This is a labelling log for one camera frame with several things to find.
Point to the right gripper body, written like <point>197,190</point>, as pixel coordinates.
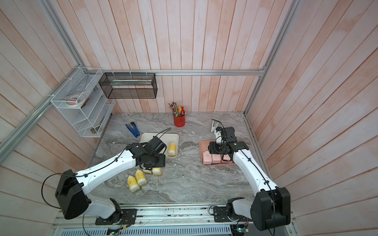
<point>218,148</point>

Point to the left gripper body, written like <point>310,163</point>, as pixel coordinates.
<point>156,161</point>

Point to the pink pencil sharpener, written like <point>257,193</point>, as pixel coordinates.
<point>226,158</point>
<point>207,158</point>
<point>216,158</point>

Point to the yellow pencil sharpener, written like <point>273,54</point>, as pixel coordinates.
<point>140,178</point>
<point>172,150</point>
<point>133,184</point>
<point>147,171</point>
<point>157,171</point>

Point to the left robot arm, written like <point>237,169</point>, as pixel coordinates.
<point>73,190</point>

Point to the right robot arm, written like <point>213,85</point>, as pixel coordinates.
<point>270,207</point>

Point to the pink storage tray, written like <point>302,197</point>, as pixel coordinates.
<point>203,145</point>

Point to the red pen cup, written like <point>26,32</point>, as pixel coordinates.
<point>179,121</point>

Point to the pens and pencils bunch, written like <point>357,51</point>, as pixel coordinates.
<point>177,111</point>

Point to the tape roll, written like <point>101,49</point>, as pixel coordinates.
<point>75,101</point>

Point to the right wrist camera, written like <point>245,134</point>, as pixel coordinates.
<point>218,136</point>

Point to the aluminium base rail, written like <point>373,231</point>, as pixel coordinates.
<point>192,219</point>

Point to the black mesh wall basket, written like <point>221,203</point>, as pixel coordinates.
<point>129,85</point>

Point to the red handled tool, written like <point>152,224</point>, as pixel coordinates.
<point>85,103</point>

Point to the white wire wall shelf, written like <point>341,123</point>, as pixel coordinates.
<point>97,111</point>

